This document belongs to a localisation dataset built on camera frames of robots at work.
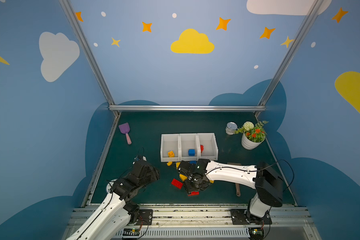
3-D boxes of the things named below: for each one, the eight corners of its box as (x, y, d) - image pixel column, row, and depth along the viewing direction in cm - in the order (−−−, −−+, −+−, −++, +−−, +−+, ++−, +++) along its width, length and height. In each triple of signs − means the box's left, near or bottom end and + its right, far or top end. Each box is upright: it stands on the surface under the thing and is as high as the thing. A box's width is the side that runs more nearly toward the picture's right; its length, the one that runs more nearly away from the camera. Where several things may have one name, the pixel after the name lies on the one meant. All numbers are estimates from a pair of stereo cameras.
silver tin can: (225, 135, 111) (228, 129, 106) (224, 127, 116) (226, 121, 111) (235, 135, 111) (238, 129, 106) (233, 127, 116) (236, 121, 111)
